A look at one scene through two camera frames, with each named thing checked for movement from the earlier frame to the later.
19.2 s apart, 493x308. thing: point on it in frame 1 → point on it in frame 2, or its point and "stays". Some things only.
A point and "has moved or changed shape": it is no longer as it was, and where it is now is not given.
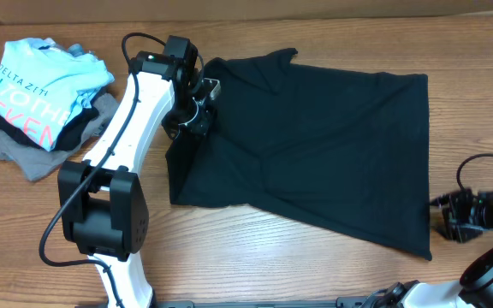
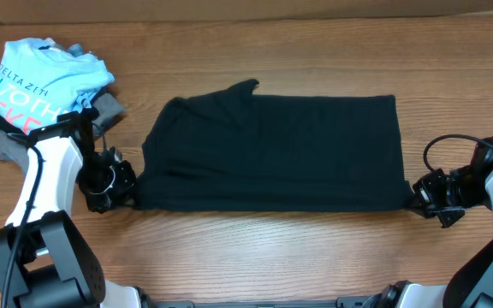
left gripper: (201, 129) → (102, 205)
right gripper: (456, 232) → (424, 198)
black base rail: (340, 302) stays
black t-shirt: (349, 149) has moved or changed shape
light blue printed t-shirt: (38, 85) stays
